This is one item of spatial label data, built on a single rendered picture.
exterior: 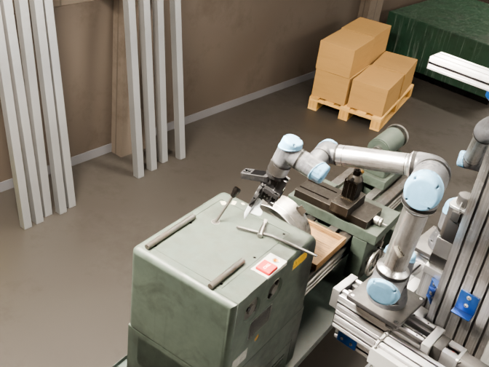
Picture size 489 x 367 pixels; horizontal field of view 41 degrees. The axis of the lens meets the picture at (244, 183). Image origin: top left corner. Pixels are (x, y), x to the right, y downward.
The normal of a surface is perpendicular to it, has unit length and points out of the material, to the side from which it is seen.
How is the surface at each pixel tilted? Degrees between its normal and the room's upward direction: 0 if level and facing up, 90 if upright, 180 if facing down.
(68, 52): 90
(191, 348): 90
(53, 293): 0
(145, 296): 90
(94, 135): 90
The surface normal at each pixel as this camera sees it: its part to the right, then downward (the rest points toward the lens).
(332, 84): -0.52, 0.40
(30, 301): 0.12, -0.84
